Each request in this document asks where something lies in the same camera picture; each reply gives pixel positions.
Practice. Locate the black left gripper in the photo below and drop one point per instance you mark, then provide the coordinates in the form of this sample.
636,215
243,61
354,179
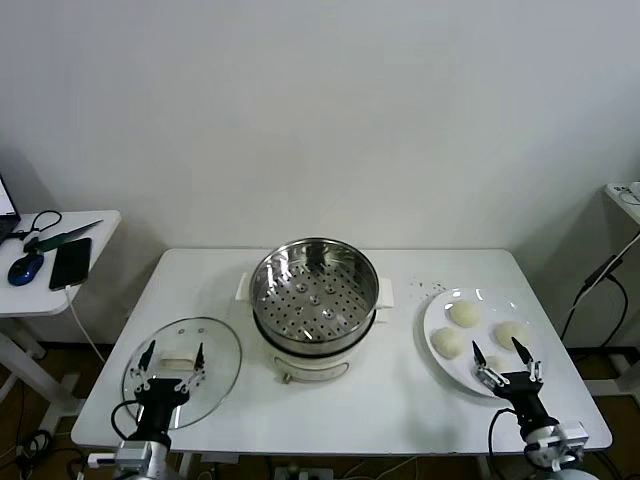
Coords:
159,400

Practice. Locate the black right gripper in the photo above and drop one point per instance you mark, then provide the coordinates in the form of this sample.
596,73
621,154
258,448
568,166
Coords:
525,400

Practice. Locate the white steamed baozi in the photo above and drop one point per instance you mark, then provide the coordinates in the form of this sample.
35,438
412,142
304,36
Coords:
496,362
466,314
449,342
505,330

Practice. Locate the round glass pot lid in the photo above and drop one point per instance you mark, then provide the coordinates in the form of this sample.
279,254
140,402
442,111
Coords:
215,340

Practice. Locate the perforated stainless steel steamer basket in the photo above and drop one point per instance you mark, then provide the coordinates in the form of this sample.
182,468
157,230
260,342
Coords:
287,336

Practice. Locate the large white round plate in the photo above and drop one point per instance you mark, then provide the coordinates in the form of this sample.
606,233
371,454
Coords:
500,305

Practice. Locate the white electric cooker base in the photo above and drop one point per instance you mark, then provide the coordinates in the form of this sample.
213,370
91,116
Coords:
310,370

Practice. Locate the black smartphone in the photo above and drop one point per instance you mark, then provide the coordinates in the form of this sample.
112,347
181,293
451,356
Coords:
70,262

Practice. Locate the small white side table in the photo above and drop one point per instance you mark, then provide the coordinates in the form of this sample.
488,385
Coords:
30,300

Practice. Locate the blue computer mouse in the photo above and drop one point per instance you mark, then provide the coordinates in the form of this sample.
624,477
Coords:
25,269

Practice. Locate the white power strip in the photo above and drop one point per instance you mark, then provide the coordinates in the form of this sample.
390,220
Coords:
622,192

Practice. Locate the black laptop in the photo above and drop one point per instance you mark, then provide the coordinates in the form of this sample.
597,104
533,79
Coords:
4,227

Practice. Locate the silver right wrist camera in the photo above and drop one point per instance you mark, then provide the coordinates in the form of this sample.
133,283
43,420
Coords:
570,435

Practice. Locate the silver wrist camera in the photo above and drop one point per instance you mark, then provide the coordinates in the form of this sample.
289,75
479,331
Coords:
570,435
132,455

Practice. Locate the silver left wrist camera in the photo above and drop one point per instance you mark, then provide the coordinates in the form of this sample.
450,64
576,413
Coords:
132,455

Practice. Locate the white desk with frame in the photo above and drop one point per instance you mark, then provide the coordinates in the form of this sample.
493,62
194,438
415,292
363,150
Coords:
605,387

